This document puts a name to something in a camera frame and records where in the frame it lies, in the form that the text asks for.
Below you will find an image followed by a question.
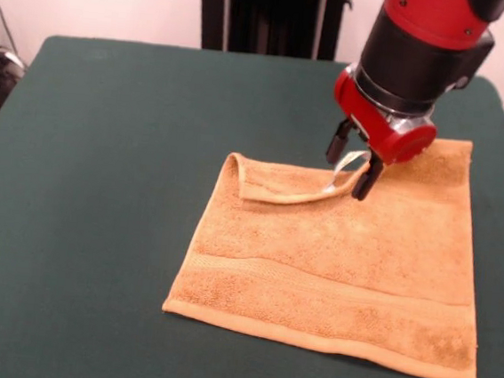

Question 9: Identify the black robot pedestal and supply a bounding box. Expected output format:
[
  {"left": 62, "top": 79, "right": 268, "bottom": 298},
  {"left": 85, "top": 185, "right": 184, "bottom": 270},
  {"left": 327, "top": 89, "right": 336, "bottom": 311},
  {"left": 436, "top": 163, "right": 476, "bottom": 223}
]
[{"left": 187, "top": 0, "right": 383, "bottom": 67}]

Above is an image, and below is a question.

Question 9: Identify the yellow terry towel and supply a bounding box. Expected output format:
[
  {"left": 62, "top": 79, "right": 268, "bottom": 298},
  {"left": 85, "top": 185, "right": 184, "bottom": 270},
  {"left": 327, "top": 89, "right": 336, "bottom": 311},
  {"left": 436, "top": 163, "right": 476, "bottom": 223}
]
[{"left": 156, "top": 112, "right": 501, "bottom": 378}]

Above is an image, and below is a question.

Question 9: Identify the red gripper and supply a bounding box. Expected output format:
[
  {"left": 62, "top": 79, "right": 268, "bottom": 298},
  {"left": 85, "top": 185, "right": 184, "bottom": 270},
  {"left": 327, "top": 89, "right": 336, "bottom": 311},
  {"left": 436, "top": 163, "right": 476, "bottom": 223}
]
[{"left": 321, "top": 65, "right": 444, "bottom": 209}]

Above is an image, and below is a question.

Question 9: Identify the dark green tablecloth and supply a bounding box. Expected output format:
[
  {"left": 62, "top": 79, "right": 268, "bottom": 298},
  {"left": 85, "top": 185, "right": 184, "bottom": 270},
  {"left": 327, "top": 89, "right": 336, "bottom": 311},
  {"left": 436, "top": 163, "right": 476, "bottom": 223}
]
[{"left": 0, "top": 28, "right": 504, "bottom": 378}]

